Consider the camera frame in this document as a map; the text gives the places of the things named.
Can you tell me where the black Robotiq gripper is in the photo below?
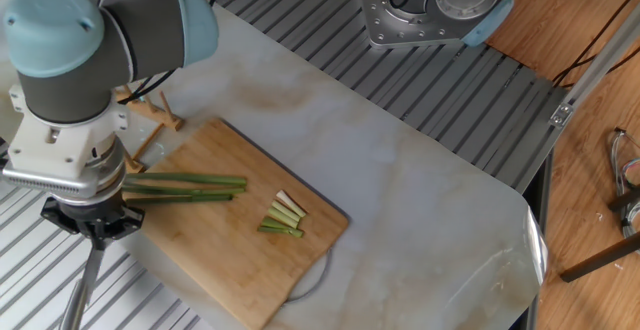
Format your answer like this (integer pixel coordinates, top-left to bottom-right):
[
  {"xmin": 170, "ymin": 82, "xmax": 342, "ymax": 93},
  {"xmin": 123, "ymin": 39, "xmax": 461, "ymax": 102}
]
[{"xmin": 40, "ymin": 192, "xmax": 145, "ymax": 243}]

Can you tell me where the steel kitchen knife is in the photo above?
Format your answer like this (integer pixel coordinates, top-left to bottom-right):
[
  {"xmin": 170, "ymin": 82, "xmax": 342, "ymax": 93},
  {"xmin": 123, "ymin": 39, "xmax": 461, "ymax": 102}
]
[{"xmin": 58, "ymin": 238, "xmax": 107, "ymax": 330}]

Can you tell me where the long green garlic leaf piece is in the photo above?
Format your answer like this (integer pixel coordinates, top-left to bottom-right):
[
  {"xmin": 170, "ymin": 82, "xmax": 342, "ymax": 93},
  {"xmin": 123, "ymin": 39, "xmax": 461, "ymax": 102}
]
[{"xmin": 124, "ymin": 191, "xmax": 234, "ymax": 204}]

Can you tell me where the green garlic stalk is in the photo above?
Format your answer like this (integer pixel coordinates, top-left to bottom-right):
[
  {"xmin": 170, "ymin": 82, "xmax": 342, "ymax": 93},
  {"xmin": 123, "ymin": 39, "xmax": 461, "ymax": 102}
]
[{"xmin": 122, "ymin": 173, "xmax": 249, "ymax": 191}]

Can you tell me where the short green garlic piece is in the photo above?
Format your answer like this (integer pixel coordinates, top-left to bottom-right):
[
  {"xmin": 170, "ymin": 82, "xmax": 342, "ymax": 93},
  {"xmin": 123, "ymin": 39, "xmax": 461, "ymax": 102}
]
[
  {"xmin": 264, "ymin": 213, "xmax": 300, "ymax": 232},
  {"xmin": 258, "ymin": 224, "xmax": 305, "ymax": 239}
]

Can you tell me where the wooden slotted rack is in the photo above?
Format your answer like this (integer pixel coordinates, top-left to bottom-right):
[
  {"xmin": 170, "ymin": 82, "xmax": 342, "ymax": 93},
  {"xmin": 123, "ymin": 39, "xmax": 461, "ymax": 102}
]
[{"xmin": 112, "ymin": 88, "xmax": 186, "ymax": 171}]

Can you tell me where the bamboo cutting board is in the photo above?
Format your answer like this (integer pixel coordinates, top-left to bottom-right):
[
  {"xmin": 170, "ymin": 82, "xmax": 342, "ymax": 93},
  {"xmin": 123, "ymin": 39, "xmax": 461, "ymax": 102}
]
[{"xmin": 112, "ymin": 117, "xmax": 351, "ymax": 329}]

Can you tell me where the white marble pattern mat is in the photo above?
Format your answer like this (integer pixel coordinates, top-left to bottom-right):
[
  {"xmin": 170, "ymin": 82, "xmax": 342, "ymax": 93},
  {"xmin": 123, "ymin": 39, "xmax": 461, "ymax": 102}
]
[{"xmin": 0, "ymin": 0, "xmax": 549, "ymax": 330}]

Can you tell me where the black bar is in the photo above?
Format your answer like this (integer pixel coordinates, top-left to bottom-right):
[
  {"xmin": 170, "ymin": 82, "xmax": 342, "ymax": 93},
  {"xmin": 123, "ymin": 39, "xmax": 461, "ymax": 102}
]
[{"xmin": 559, "ymin": 236, "xmax": 640, "ymax": 284}]

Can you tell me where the metal wire board loop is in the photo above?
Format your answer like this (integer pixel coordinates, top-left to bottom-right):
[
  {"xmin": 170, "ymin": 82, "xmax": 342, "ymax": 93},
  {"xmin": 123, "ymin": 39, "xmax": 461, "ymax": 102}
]
[{"xmin": 288, "ymin": 250, "xmax": 333, "ymax": 301}]

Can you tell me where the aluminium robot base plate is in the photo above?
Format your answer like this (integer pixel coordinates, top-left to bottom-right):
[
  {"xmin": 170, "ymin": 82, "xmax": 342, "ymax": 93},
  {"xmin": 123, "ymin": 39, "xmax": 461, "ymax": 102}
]
[{"xmin": 361, "ymin": 0, "xmax": 473, "ymax": 50}]

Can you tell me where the black floor cable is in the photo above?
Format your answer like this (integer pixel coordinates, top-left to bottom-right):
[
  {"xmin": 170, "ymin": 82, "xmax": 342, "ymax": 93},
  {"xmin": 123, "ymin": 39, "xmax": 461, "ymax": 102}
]
[{"xmin": 553, "ymin": 8, "xmax": 640, "ymax": 87}]

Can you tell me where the aluminium frame post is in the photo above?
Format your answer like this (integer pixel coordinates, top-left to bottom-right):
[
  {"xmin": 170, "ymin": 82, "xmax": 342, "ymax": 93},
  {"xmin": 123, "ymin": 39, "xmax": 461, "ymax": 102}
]
[{"xmin": 548, "ymin": 28, "xmax": 640, "ymax": 127}]

